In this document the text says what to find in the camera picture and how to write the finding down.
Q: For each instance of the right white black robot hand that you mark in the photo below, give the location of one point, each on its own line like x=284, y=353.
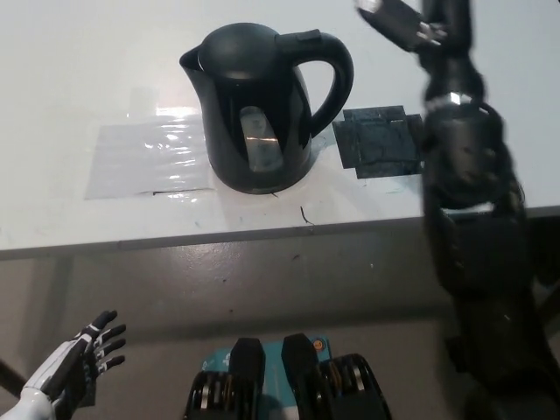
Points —
x=394, y=22

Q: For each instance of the black electric kettle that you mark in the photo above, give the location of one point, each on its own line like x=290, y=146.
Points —
x=227, y=140

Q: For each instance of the clear glossy tape sheet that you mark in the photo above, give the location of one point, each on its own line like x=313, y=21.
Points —
x=144, y=162

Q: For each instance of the black tape patch on desk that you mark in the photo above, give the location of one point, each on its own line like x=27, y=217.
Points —
x=378, y=144

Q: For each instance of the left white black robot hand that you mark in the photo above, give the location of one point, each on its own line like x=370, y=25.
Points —
x=74, y=367

